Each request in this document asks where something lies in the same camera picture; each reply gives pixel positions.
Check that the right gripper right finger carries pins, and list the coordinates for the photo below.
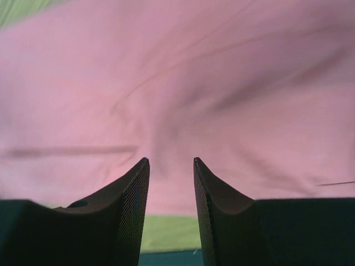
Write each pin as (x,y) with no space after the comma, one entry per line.
(238,230)

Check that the pink polo shirt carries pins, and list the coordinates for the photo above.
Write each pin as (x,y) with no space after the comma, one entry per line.
(262,91)

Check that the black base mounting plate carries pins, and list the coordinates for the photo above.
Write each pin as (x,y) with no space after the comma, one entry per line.
(174,258)

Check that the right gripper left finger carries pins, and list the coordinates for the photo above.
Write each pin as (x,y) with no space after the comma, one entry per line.
(104,228)

